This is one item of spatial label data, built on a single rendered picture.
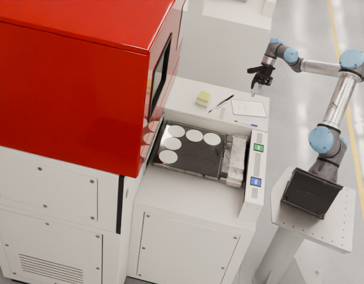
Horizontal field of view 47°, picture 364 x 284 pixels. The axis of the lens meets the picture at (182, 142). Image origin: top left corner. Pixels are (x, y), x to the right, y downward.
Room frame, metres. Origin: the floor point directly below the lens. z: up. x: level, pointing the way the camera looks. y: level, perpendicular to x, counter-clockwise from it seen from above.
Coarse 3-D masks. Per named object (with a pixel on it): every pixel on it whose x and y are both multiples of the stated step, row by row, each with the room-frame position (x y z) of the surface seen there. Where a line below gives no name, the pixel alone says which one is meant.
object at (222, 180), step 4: (164, 168) 1.56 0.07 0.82; (168, 168) 1.56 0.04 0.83; (180, 172) 1.55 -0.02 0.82; (184, 172) 1.55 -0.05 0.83; (196, 176) 1.54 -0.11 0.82; (200, 176) 1.54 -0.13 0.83; (212, 180) 1.54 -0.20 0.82; (216, 180) 1.54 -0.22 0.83; (220, 180) 1.54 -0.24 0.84; (224, 180) 1.53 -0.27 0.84
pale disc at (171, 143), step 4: (164, 140) 1.70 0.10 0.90; (168, 140) 1.70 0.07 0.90; (172, 140) 1.71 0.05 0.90; (176, 140) 1.72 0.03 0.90; (164, 144) 1.66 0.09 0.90; (168, 144) 1.67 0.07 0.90; (172, 144) 1.68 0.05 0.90; (176, 144) 1.68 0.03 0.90; (180, 144) 1.69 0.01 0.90; (168, 148) 1.64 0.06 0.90; (172, 148) 1.65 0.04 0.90; (176, 148) 1.65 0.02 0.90
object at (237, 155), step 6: (234, 144) 1.80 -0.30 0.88; (240, 144) 1.81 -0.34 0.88; (234, 150) 1.74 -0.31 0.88; (240, 150) 1.75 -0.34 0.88; (234, 156) 1.70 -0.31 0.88; (240, 156) 1.71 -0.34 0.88; (234, 162) 1.65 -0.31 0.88; (240, 162) 1.66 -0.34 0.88; (228, 168) 1.60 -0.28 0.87; (240, 174) 1.57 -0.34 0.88; (228, 180) 1.51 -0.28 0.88; (234, 186) 1.50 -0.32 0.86; (240, 186) 1.49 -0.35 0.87
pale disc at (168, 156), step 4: (164, 152) 1.60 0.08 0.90; (168, 152) 1.61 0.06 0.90; (172, 152) 1.62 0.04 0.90; (160, 156) 1.57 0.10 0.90; (164, 156) 1.57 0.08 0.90; (168, 156) 1.58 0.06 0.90; (172, 156) 1.59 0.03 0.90; (176, 156) 1.59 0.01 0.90; (164, 160) 1.54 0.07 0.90; (168, 160) 1.55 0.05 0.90; (172, 160) 1.56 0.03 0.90
